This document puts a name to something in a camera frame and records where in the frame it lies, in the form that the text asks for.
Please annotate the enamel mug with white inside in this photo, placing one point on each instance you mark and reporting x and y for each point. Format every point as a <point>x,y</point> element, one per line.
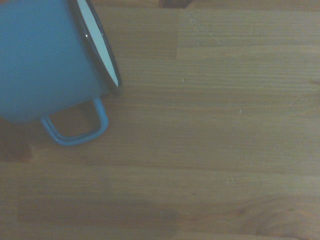
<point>42,62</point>

